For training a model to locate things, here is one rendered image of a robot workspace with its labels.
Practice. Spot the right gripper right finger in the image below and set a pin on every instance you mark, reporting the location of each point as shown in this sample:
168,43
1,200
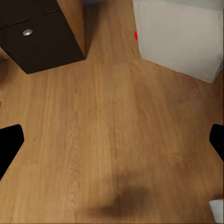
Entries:
217,139

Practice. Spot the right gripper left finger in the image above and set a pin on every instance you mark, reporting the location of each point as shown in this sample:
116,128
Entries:
11,140

